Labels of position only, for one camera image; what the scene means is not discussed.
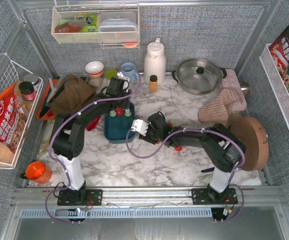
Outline red coffee capsule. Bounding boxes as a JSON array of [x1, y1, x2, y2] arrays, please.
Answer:
[[174, 146, 182, 152], [116, 107, 124, 116]]

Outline green coffee capsule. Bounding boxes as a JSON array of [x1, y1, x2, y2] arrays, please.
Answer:
[[124, 109, 132, 117], [109, 110, 117, 117]]

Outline teal storage basket tray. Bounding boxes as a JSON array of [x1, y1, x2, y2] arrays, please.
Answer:
[[103, 102, 135, 144]]

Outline red cloth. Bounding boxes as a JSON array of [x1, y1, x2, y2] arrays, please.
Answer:
[[85, 116, 101, 131]]

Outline brown cloth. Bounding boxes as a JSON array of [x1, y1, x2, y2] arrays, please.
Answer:
[[50, 74, 96, 116]]

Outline pink striped towel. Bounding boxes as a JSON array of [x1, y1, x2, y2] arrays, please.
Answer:
[[197, 88, 242, 125]]

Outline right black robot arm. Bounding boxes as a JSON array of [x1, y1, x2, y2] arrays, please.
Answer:
[[127, 111, 246, 195]]

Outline right arm mounting base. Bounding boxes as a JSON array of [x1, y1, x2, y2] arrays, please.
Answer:
[[188, 187, 238, 205]]

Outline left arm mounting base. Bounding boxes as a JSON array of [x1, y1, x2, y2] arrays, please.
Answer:
[[57, 189, 103, 206]]

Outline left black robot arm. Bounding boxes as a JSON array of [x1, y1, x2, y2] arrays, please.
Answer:
[[48, 77, 132, 191]]

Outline green lid white cup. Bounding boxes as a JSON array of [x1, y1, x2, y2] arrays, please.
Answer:
[[104, 69, 118, 80]]

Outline blue mug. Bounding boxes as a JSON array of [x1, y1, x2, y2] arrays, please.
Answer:
[[120, 62, 140, 84]]

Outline white striped bowl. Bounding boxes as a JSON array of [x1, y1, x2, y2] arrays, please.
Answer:
[[84, 61, 104, 78]]

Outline orange spice bottle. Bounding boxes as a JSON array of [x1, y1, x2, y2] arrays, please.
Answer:
[[149, 75, 158, 93]]

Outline white thermos jug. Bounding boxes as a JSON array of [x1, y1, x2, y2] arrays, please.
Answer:
[[143, 37, 167, 85]]

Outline clear plastic containers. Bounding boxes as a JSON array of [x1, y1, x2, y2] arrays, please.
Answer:
[[97, 11, 138, 43]]

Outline steel pot with lid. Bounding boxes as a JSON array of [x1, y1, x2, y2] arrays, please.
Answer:
[[171, 58, 228, 96]]

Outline orange tray with knives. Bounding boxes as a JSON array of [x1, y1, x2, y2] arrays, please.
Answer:
[[35, 80, 56, 121]]

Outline pink egg tray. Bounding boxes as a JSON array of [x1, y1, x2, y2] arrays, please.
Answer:
[[220, 69, 247, 112]]

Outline round wooden board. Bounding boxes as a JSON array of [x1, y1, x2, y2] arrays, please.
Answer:
[[230, 116, 269, 172]]

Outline orange plastic cup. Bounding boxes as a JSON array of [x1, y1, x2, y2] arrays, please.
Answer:
[[20, 161, 52, 185]]

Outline orange snack bag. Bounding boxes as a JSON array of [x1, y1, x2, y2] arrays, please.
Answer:
[[0, 84, 27, 153]]

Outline cream wall shelf basket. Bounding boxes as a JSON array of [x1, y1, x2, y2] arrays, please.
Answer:
[[51, 3, 140, 48]]

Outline left wire basket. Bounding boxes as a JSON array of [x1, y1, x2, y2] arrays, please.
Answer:
[[0, 53, 44, 169]]

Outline right white wall basket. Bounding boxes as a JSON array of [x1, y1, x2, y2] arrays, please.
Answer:
[[259, 43, 289, 131]]

